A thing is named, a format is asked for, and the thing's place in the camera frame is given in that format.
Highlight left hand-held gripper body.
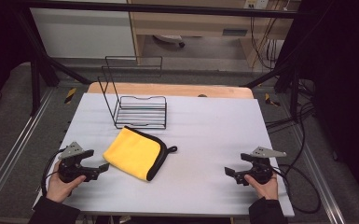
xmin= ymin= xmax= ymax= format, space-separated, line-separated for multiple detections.
xmin=57 ymin=141 xmax=90 ymax=184

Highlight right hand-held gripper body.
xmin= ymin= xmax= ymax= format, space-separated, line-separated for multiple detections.
xmin=244 ymin=146 xmax=287 ymax=186

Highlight yellow cloth with black trim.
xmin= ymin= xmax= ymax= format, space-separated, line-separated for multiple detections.
xmin=102 ymin=125 xmax=178 ymax=183

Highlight black wire rack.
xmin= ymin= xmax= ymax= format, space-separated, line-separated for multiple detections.
xmin=97 ymin=55 xmax=168 ymax=131

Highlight person's right hand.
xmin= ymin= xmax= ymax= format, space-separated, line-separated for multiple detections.
xmin=244 ymin=173 xmax=280 ymax=201

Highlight person's left hand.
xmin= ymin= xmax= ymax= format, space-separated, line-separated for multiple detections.
xmin=45 ymin=169 xmax=88 ymax=204

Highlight white table cover sheet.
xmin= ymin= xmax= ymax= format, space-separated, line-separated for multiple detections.
xmin=33 ymin=92 xmax=296 ymax=218

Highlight wooden table board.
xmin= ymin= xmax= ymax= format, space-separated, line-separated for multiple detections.
xmin=87 ymin=81 xmax=255 ymax=100

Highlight white cabinet panel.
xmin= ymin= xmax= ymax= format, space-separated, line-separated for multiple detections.
xmin=30 ymin=7 xmax=136 ymax=60

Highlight office chair wheel base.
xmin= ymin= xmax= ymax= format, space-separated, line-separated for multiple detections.
xmin=152 ymin=34 xmax=186 ymax=49

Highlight light wooden desk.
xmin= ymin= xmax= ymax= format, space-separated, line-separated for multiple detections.
xmin=126 ymin=0 xmax=302 ymax=68

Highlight left hand-held gripper black cable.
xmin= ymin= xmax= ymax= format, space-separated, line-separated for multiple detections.
xmin=40 ymin=147 xmax=67 ymax=198

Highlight hand-held gripper black cable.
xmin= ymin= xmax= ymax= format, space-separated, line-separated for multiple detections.
xmin=270 ymin=163 xmax=322 ymax=216
xmin=40 ymin=147 xmax=67 ymax=198

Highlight black floor cable bundle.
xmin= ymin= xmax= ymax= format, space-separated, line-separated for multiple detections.
xmin=265 ymin=77 xmax=317 ymax=175

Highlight right hand-held gripper black cable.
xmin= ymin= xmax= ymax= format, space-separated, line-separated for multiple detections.
xmin=270 ymin=163 xmax=322 ymax=216

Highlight black metal frame struts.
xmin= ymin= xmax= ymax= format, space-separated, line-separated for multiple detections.
xmin=244 ymin=60 xmax=303 ymax=123
xmin=14 ymin=8 xmax=91 ymax=117

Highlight hanging cables under desk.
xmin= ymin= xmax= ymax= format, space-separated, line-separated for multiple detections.
xmin=249 ymin=14 xmax=282 ymax=71

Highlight white wall socket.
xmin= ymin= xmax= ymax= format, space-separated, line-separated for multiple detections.
xmin=243 ymin=0 xmax=269 ymax=10

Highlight black horizontal frame bar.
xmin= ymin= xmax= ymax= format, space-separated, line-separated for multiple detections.
xmin=21 ymin=0 xmax=300 ymax=20

